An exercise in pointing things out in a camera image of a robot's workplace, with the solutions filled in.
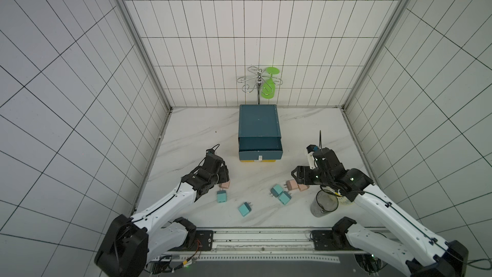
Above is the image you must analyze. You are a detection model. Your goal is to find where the teal plug bottom middle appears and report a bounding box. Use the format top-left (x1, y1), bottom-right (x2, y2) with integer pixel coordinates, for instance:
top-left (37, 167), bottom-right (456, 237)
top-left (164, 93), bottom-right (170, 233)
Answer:
top-left (238, 202), bottom-right (252, 217)

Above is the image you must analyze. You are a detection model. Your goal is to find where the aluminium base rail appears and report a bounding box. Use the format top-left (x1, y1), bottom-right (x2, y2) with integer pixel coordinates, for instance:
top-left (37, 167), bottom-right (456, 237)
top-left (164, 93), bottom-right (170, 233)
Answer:
top-left (101, 226), bottom-right (427, 277)

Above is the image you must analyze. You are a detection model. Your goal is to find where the teal plug left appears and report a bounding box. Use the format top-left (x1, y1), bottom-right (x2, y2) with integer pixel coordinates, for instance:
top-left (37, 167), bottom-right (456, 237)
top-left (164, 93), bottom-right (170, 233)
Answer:
top-left (217, 191), bottom-right (228, 203)

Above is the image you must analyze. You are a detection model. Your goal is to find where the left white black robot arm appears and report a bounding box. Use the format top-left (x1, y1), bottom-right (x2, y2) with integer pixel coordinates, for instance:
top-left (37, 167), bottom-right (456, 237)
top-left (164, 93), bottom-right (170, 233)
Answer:
top-left (94, 146), bottom-right (229, 276)

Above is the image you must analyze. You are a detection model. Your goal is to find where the teal plug center upper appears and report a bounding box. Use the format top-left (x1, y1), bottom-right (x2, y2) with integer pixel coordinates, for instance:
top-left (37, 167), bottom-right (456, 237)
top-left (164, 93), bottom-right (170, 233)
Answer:
top-left (270, 184), bottom-right (284, 197)

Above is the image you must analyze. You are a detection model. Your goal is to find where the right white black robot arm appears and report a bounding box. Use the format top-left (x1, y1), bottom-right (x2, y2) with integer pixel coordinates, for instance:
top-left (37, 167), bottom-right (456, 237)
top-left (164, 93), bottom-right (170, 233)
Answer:
top-left (291, 145), bottom-right (469, 276)

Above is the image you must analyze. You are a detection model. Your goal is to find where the metal cup rack stand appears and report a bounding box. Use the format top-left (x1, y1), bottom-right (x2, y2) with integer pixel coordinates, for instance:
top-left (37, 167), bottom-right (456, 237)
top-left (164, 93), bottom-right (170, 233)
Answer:
top-left (237, 66), bottom-right (266, 105)

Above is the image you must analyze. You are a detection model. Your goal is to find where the teal yellow drawer cabinet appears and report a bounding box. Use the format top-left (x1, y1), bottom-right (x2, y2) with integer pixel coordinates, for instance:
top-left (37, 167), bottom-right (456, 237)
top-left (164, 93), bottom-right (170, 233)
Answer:
top-left (238, 105), bottom-right (283, 162)

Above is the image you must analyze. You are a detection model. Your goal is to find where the teal plug center lower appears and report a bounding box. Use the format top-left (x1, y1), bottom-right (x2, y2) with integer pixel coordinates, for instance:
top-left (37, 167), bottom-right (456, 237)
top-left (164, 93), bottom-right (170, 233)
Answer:
top-left (278, 191), bottom-right (292, 205)

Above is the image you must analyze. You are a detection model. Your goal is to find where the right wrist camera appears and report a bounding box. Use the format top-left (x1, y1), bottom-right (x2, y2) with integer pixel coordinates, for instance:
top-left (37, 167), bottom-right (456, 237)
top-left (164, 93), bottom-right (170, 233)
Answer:
top-left (306, 144), bottom-right (319, 169)

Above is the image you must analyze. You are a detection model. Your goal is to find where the green plastic goblet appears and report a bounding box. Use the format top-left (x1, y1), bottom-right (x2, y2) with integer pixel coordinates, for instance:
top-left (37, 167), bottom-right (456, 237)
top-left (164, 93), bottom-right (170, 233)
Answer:
top-left (261, 67), bottom-right (283, 100)

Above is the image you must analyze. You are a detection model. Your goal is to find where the dark transparent cup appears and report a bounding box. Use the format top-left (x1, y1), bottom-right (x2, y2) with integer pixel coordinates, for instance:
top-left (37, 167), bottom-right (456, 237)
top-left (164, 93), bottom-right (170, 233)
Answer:
top-left (310, 191), bottom-right (339, 217)

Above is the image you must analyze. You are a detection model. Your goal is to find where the pink plug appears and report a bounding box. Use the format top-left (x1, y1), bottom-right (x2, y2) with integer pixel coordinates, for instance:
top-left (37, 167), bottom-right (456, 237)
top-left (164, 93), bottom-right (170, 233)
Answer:
top-left (285, 180), bottom-right (299, 191)
top-left (298, 184), bottom-right (309, 192)
top-left (219, 181), bottom-right (230, 189)

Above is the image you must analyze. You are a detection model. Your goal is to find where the teal plug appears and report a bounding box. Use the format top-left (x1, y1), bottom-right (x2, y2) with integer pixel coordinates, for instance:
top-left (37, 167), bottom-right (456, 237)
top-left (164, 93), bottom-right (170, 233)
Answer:
top-left (270, 184), bottom-right (284, 197)
top-left (278, 191), bottom-right (292, 205)
top-left (217, 191), bottom-right (228, 203)
top-left (238, 202), bottom-right (252, 217)

